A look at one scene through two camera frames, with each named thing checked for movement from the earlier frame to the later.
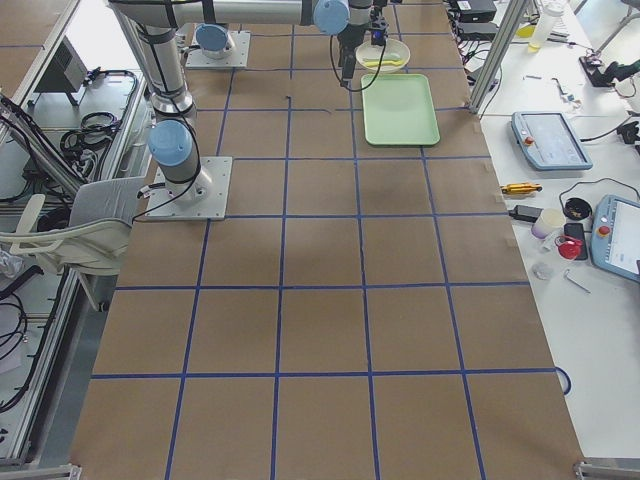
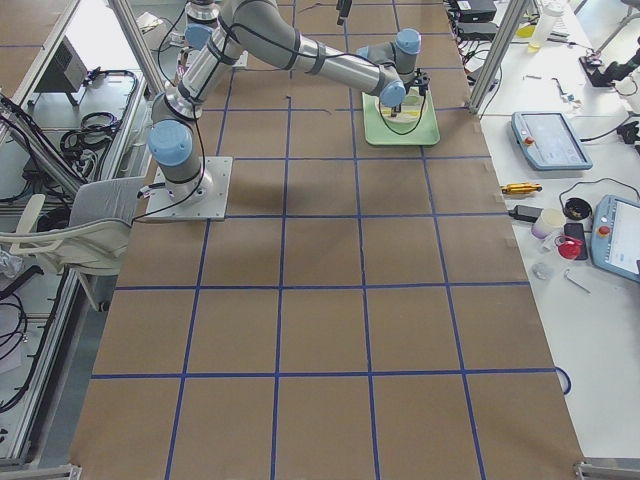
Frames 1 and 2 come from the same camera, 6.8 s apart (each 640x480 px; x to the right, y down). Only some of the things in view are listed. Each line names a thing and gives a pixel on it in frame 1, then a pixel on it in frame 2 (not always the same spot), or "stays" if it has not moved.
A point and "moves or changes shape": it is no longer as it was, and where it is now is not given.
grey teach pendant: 548,141 stays
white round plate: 395,55 moves or changes shape
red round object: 568,248 stays
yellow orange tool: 521,188 stays
